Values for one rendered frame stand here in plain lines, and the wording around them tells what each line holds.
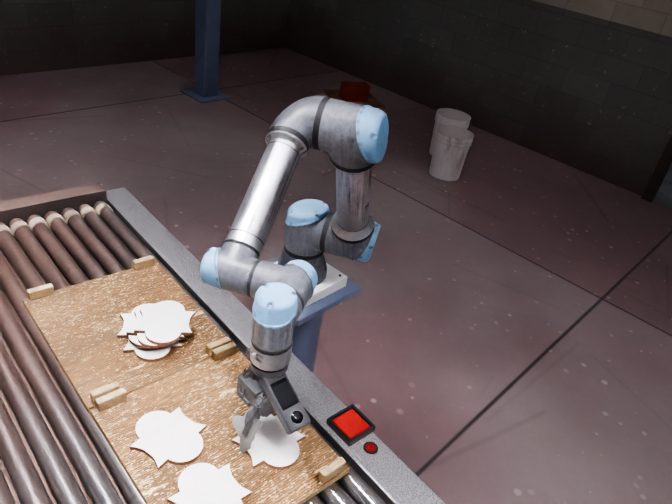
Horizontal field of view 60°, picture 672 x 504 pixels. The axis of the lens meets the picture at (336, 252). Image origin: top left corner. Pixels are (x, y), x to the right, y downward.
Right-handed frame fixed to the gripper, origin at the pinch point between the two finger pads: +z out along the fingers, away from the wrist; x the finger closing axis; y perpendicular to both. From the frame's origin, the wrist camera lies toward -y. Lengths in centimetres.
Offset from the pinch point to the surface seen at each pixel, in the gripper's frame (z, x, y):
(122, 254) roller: 1, -4, 78
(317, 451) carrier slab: 0.7, -6.5, -7.7
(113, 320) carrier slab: 0, 10, 50
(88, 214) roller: 0, -5, 103
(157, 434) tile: -0.8, 17.6, 12.8
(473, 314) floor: 93, -193, 64
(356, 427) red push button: 1.4, -17.9, -7.4
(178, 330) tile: -5.3, 1.9, 33.5
